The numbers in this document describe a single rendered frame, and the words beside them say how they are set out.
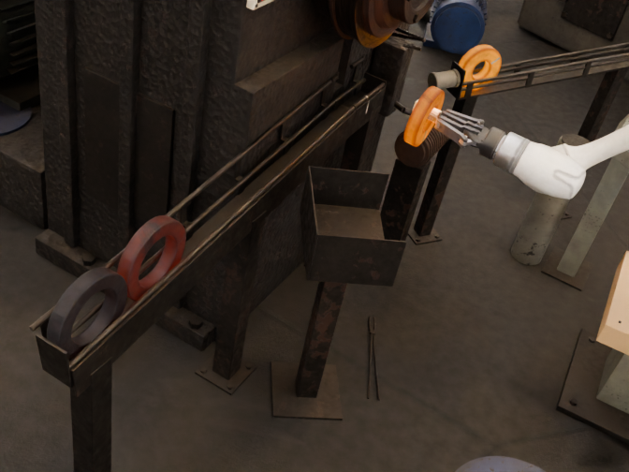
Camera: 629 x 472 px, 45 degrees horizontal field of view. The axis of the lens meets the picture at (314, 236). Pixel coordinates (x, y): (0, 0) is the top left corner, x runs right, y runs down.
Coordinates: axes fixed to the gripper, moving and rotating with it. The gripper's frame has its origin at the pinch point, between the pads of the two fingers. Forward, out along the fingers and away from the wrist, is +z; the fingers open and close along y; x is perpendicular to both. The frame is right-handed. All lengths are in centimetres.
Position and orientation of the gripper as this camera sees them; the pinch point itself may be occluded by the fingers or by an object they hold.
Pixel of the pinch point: (427, 110)
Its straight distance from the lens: 195.8
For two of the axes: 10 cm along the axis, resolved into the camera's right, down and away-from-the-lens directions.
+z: -8.4, -4.7, 2.6
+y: 5.0, -4.8, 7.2
